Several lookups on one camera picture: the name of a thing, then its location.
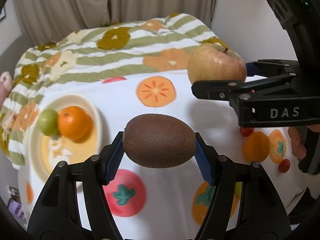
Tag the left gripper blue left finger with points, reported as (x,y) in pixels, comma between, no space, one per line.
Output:
(111,156)

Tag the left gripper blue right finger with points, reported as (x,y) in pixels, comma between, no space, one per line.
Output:
(206,157)

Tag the brown kiwi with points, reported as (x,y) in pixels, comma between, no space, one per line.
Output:
(158,141)

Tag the large red-yellow apple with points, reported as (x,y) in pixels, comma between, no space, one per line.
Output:
(211,62)

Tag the red cherry tomato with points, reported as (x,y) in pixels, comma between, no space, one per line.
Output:
(284,166)

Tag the orange mandarin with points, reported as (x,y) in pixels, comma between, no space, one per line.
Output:
(256,147)

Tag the right hand on gripper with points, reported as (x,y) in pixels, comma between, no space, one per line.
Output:
(298,148)

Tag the large orange in bowl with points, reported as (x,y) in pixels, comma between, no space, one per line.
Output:
(74,123)

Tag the white fruit print cloth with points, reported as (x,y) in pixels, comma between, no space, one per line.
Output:
(155,187)

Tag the cream ceramic bowl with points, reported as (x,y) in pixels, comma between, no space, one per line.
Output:
(44,152)

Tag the green apple in bowl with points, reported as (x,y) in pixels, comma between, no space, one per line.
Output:
(47,123)

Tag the tablet with lit screen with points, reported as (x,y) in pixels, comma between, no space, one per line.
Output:
(15,209)

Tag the green striped floral quilt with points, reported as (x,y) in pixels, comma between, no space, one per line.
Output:
(92,55)

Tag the pink plush toy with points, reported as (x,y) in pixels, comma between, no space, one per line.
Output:
(6,85)

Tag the grey bed headboard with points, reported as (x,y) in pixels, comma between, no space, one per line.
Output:
(11,55)

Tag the beige curtains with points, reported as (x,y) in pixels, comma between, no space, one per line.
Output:
(46,21)

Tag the framed city picture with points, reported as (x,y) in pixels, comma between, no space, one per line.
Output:
(2,14)

